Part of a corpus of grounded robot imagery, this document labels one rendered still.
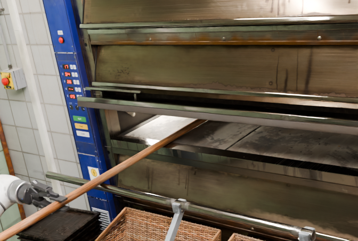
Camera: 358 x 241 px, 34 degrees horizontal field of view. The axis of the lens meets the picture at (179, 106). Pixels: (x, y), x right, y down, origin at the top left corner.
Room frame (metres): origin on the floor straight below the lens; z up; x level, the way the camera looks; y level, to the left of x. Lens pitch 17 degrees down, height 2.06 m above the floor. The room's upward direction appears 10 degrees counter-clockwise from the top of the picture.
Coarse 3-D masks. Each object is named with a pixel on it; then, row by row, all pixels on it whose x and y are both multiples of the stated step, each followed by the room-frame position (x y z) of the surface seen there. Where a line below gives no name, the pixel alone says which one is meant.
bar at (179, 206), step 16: (48, 176) 2.24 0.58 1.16; (64, 176) 2.18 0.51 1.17; (112, 192) 1.99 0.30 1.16; (128, 192) 1.94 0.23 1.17; (176, 208) 1.77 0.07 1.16; (192, 208) 1.74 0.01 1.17; (208, 208) 1.70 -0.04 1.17; (176, 224) 1.75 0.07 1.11; (256, 224) 1.57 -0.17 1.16; (272, 224) 1.54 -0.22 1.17; (304, 240) 1.45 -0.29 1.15
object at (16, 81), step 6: (0, 72) 2.90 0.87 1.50; (6, 72) 2.86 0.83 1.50; (12, 72) 2.84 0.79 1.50; (18, 72) 2.87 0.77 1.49; (12, 78) 2.84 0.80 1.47; (18, 78) 2.86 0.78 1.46; (24, 78) 2.89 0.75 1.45; (12, 84) 2.84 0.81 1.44; (18, 84) 2.85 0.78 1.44; (24, 84) 2.88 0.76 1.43
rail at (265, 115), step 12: (84, 96) 2.40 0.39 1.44; (168, 108) 2.07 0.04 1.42; (180, 108) 2.03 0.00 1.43; (192, 108) 1.99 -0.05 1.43; (204, 108) 1.96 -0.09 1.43; (216, 108) 1.93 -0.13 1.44; (288, 120) 1.73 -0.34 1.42; (300, 120) 1.70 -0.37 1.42; (312, 120) 1.68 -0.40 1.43; (324, 120) 1.65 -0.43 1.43; (336, 120) 1.63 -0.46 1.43; (348, 120) 1.60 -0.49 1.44
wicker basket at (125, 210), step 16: (128, 208) 2.45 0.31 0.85; (112, 224) 2.39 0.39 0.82; (128, 224) 2.43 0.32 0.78; (144, 224) 2.38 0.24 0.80; (160, 224) 2.32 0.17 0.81; (192, 224) 2.20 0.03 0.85; (96, 240) 2.30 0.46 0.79; (144, 240) 2.36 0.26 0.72; (160, 240) 2.30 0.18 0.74; (176, 240) 2.25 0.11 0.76; (192, 240) 2.19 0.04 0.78; (208, 240) 2.14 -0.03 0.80
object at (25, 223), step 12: (204, 120) 2.52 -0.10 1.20; (180, 132) 2.39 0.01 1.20; (156, 144) 2.28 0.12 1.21; (132, 156) 2.19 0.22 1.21; (144, 156) 2.21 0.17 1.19; (120, 168) 2.11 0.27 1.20; (96, 180) 2.02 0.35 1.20; (72, 192) 1.94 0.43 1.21; (84, 192) 1.96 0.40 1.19; (60, 204) 1.88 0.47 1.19; (36, 216) 1.80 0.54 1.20; (12, 228) 1.74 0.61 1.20; (24, 228) 1.76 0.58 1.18; (0, 240) 1.69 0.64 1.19
